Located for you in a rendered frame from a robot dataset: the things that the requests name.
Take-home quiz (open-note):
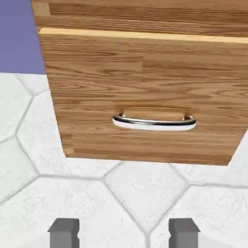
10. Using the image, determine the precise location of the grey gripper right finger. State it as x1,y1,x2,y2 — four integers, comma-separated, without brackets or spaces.
168,217,220,248

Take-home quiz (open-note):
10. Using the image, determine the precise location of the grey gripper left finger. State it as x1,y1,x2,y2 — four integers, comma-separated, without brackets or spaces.
29,217,80,248

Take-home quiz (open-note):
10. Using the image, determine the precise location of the light wood drawer front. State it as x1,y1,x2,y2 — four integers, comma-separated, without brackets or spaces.
38,27,248,167

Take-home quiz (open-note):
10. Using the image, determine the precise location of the curved silver metal handle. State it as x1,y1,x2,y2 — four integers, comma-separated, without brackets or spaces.
111,110,197,132

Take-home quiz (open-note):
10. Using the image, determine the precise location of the light wood cabinet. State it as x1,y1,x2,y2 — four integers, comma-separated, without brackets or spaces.
30,0,248,167

